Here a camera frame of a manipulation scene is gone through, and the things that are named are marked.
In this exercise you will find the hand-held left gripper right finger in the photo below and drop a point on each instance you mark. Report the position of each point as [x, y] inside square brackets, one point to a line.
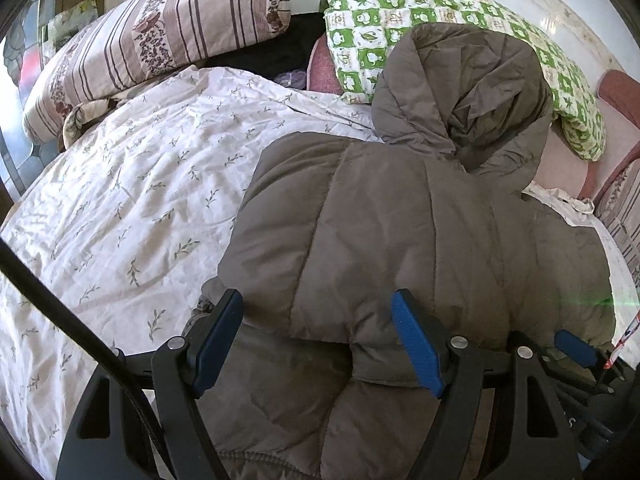
[417, 345]

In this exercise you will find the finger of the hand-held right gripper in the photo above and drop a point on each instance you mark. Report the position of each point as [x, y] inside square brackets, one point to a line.
[575, 347]

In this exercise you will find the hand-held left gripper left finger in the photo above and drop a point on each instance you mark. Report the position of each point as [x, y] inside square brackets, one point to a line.
[220, 345]

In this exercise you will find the grey-brown puffer jacket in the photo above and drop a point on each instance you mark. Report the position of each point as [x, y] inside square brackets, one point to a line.
[400, 220]

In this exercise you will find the white leaf-print bed sheet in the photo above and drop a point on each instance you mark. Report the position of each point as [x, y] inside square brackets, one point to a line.
[130, 200]

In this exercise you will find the pink padded headboard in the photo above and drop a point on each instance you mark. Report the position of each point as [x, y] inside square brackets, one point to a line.
[620, 160]

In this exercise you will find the crumpled floral cloth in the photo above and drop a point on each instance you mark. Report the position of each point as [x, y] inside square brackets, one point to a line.
[85, 120]

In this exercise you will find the purple cloth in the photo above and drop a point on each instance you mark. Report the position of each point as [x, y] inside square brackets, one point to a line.
[291, 79]

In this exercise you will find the black cloth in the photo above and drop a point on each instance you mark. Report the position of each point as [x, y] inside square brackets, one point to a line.
[270, 50]

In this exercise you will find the striped floral pillow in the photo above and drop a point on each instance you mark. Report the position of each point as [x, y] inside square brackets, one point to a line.
[150, 45]

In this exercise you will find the stained glass window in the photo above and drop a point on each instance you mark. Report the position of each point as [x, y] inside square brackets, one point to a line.
[20, 85]

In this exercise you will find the green checkered pillow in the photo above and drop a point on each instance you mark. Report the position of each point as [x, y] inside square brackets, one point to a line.
[450, 15]

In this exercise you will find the pale floral box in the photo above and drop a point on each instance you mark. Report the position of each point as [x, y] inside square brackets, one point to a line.
[70, 20]

